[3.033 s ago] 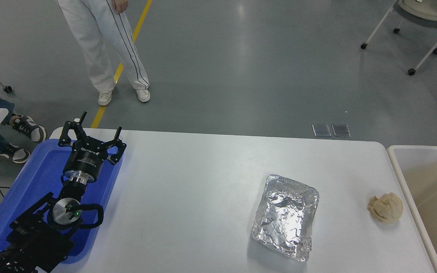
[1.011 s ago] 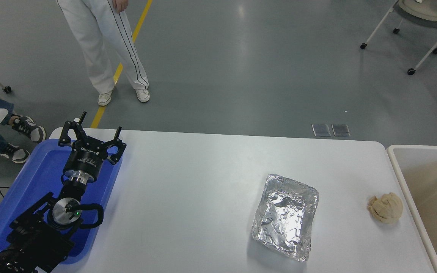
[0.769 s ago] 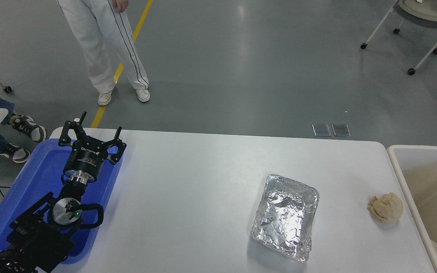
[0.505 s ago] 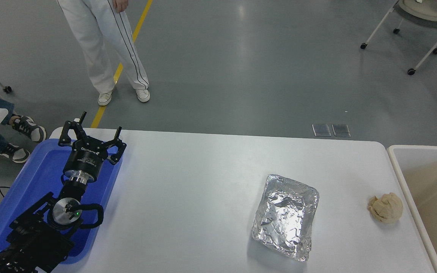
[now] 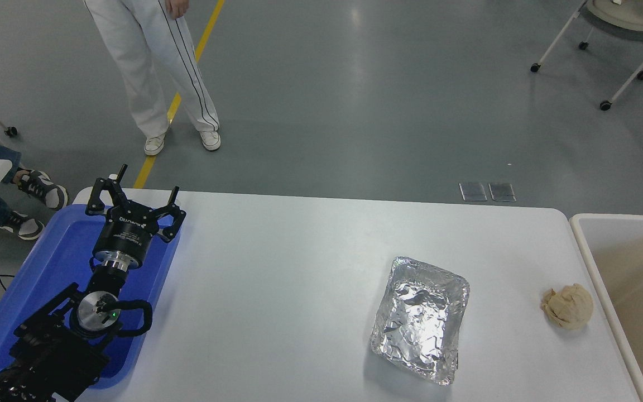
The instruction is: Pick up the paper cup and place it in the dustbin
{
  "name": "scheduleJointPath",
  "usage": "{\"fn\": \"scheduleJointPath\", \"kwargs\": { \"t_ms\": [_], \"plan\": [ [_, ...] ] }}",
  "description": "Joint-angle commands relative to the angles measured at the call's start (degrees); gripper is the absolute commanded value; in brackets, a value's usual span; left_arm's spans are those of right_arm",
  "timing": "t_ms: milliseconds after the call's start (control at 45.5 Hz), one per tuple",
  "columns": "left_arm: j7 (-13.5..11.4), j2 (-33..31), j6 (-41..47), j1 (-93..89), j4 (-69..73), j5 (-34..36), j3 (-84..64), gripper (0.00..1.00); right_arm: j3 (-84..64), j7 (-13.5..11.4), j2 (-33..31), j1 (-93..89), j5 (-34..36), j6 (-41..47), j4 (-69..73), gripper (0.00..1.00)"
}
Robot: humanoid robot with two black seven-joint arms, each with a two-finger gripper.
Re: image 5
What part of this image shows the crumpled tan paper ball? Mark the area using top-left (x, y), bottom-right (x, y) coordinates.
top-left (540, 283), bottom-right (594, 330)

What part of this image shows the large pale bin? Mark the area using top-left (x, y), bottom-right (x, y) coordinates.
top-left (569, 213), bottom-right (643, 402)

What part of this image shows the seated person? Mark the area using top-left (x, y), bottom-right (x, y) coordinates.
top-left (0, 130), bottom-right (69, 242)

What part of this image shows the silver foil tray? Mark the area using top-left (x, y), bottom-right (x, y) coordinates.
top-left (370, 256), bottom-right (471, 385)

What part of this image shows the standing person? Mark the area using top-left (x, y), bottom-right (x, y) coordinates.
top-left (84, 0), bottom-right (222, 156)

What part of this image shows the blue plastic tray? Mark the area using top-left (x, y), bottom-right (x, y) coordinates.
top-left (0, 204), bottom-right (183, 390)

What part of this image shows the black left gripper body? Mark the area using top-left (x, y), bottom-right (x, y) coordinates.
top-left (93, 204), bottom-right (161, 264)

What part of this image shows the metal floor plate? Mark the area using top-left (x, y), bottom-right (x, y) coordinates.
top-left (459, 182), bottom-right (488, 202)
top-left (488, 182), bottom-right (516, 202)

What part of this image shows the white wheeled chair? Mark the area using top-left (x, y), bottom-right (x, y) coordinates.
top-left (530, 0), bottom-right (643, 111)

